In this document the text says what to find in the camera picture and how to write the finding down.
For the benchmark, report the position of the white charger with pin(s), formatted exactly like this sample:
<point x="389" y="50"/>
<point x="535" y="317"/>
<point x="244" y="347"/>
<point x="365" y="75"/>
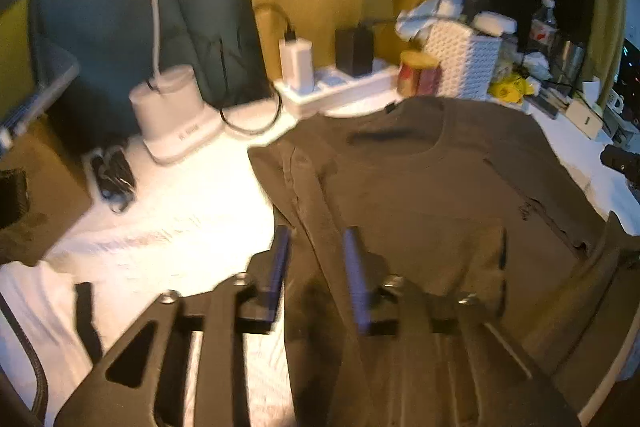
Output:
<point x="297" y="64"/>

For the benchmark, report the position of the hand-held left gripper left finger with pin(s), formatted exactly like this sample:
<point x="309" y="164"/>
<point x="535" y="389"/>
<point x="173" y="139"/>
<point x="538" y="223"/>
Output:
<point x="280" y="257"/>

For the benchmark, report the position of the white plastic packet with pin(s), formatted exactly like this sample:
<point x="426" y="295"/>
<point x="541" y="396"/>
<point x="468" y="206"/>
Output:
<point x="537" y="64"/>

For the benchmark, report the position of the crumpled white tissue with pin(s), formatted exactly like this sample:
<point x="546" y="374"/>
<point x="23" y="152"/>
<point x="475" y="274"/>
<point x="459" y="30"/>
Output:
<point x="425" y="14"/>

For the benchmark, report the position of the black charger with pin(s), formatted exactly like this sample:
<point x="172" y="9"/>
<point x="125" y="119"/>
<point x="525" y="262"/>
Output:
<point x="354" y="52"/>

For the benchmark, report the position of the brown t-shirt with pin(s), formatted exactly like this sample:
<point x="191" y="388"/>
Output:
<point x="425" y="197"/>

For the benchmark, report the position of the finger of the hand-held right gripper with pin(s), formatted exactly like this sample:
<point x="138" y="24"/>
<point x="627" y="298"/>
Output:
<point x="622" y="161"/>

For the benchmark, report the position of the clear jar white lid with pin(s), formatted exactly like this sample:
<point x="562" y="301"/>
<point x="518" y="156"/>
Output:
<point x="495" y="23"/>

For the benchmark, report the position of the white mug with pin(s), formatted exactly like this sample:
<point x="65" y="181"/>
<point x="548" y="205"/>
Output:
<point x="616" y="101"/>

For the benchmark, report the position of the white plastic basket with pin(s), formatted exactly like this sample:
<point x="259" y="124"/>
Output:
<point x="462" y="62"/>

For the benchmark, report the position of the cardboard box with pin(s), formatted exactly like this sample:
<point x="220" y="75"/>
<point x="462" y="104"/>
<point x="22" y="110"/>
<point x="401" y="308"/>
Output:
<point x="45" y="187"/>

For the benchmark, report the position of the white power strip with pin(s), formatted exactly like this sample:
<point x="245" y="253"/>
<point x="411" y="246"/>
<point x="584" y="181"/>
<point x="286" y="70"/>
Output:
<point x="345" y="89"/>

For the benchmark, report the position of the clear water bottle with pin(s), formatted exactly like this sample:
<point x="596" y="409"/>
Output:
<point x="544" y="27"/>

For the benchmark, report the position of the yellow cloth item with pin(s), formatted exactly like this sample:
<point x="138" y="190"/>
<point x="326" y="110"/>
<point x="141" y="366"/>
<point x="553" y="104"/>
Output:
<point x="510" y="88"/>

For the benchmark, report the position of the yellow-lidded jar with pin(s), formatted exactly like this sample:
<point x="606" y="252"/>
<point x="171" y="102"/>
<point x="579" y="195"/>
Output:
<point x="419" y="74"/>

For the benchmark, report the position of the white desk lamp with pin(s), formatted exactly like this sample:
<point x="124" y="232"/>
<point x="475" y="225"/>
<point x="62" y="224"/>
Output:
<point x="170" y="117"/>

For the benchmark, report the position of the black fabric loop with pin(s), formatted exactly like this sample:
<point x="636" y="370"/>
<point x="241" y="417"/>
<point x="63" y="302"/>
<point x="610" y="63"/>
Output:
<point x="12" y="197"/>

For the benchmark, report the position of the folded white paper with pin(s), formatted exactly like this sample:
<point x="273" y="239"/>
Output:
<point x="592" y="89"/>

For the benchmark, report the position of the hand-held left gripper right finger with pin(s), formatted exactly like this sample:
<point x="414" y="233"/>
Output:
<point x="357" y="277"/>

